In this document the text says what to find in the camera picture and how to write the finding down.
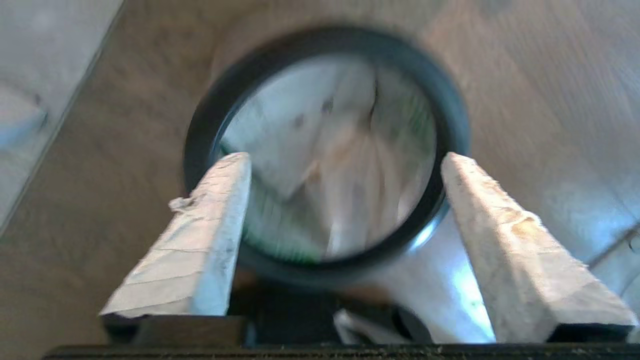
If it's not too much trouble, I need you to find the steel trash bin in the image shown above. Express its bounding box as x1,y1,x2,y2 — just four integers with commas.
183,26,497,345

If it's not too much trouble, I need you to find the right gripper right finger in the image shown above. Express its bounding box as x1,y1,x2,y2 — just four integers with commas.
440,151,639,345

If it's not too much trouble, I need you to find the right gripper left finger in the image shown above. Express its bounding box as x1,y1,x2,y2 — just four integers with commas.
99,152,252,346

